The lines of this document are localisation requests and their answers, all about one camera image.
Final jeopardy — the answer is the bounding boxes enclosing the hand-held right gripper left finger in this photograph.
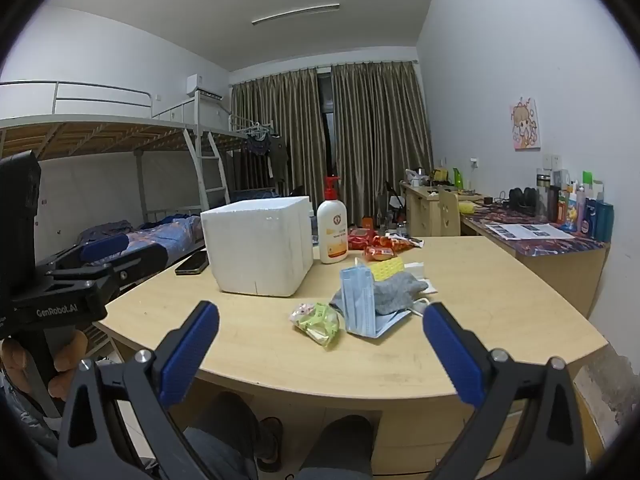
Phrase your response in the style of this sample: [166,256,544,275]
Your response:
[57,300,221,480]

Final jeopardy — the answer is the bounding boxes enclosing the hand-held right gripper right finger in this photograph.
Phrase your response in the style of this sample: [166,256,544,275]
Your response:
[422,301,587,480]

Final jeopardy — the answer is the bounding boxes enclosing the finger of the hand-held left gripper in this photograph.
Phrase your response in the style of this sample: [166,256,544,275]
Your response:
[35,234,130,281]
[95,244,169,307]

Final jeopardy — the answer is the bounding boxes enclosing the grey sock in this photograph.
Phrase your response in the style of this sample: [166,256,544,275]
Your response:
[372,272,431,316]

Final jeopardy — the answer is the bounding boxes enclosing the white paper tissue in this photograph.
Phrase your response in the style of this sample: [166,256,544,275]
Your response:
[402,261,437,296]

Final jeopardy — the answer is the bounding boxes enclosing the stack of blue face masks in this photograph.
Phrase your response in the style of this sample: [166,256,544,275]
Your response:
[329,258,417,339]

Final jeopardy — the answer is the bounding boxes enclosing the yellow foam net sleeve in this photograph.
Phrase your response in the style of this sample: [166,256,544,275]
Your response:
[369,256,405,281]

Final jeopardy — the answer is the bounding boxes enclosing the white foam box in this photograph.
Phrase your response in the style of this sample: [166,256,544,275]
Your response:
[200,196,315,297]

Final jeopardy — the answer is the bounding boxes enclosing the green snack packet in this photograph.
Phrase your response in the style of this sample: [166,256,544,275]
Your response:
[289,302,342,348]

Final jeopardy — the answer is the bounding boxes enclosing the person's left forearm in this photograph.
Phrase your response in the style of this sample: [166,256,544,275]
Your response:
[0,360,63,466]

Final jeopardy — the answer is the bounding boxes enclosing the person's left hand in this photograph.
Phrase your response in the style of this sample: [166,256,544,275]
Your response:
[0,334,90,413]

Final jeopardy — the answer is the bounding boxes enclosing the blue patterned quilt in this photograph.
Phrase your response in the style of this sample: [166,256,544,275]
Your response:
[77,212,203,266]

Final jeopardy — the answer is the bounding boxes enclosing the black smartphone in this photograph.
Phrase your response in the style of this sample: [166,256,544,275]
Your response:
[175,250,210,276]

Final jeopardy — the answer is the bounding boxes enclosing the person's left leg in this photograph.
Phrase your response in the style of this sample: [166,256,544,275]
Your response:
[182,392,261,480]

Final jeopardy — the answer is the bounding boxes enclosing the person's leg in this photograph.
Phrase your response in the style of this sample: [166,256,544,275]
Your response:
[300,415,373,480]
[182,392,261,480]

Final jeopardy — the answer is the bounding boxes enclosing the white bunk bed ladder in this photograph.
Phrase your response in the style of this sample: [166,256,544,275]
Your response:
[182,129,232,211]

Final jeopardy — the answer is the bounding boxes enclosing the white metal bunk bed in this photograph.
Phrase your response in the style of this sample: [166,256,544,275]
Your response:
[192,91,281,211]
[0,80,211,281]

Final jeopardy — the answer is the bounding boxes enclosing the dark slipper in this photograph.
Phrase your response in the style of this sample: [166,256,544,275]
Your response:
[255,416,283,473]

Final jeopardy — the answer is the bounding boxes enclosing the red and yellow snack packet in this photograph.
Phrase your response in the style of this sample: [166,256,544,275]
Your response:
[375,236,426,252]

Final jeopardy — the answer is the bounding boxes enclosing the blue plaid bedding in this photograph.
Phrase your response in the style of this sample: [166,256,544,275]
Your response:
[234,187,278,202]

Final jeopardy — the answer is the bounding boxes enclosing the person's right leg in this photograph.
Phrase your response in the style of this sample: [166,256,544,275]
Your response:
[300,415,373,480]

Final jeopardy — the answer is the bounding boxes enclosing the wooden desk with patterned cover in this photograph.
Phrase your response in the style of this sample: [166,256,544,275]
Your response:
[460,200,611,318]

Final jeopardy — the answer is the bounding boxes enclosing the wooden chair with smiley cutout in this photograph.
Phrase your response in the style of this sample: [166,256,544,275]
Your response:
[438,187,461,237]

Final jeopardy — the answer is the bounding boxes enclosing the light wooden drawer desk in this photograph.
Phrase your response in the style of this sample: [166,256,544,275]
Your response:
[400,180,493,238]

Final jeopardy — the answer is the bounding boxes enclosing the printed paper sheet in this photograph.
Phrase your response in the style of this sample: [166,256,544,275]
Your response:
[485,221,576,242]

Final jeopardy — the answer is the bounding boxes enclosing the white lotion pump bottle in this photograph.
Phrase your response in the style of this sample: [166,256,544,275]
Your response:
[316,176,349,265]

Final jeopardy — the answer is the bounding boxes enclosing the hanging dark clothes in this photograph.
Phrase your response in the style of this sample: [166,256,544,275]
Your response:
[240,127,291,183]

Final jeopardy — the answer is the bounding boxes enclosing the black headphones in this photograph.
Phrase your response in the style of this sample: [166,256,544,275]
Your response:
[507,186,538,211]

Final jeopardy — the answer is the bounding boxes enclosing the white air conditioner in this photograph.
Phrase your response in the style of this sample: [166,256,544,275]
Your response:
[185,75,224,101]

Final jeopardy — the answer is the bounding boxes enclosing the brown curtain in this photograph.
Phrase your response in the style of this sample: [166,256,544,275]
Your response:
[330,60,433,228]
[230,67,331,196]

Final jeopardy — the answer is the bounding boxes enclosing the row of toiletry bottles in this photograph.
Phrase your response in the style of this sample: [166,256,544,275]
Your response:
[536,167,615,243]

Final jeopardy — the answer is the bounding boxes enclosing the ceiling tube light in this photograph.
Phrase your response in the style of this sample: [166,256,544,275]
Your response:
[251,4,341,26]

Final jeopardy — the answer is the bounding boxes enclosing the cartoon wall poster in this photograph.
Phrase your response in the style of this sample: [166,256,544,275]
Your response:
[510,97,542,151]

